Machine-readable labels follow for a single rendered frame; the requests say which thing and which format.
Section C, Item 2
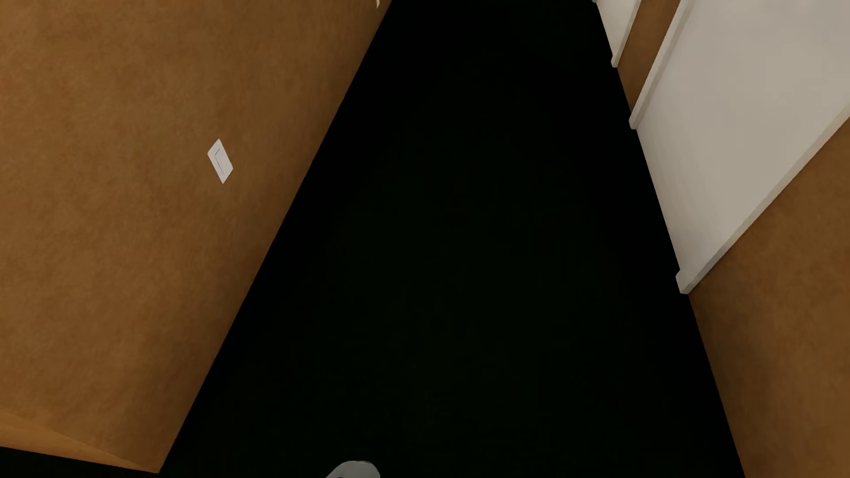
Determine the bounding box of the grey robot foot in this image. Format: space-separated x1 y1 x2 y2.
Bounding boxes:
325 460 381 478

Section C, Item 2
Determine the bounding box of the narrow white door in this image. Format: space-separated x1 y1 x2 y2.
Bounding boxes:
593 0 643 69

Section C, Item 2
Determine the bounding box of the large white door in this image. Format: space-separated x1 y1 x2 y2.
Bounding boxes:
628 0 850 295

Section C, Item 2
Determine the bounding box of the white wall light switch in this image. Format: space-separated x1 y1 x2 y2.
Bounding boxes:
206 138 235 185

